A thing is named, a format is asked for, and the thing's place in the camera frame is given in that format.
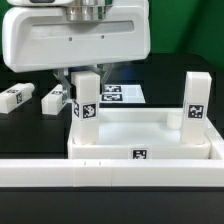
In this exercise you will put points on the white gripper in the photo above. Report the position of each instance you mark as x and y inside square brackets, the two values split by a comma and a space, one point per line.
[42, 36]

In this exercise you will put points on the white desk top tray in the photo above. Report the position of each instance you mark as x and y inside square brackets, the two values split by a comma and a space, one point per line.
[146, 133]

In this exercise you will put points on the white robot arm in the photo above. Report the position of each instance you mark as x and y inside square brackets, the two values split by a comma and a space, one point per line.
[61, 34]

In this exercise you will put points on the fiducial marker sheet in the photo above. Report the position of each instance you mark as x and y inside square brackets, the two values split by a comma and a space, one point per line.
[122, 94]

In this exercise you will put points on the white L-shaped fence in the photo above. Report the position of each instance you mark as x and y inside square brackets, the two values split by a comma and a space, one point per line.
[115, 173]

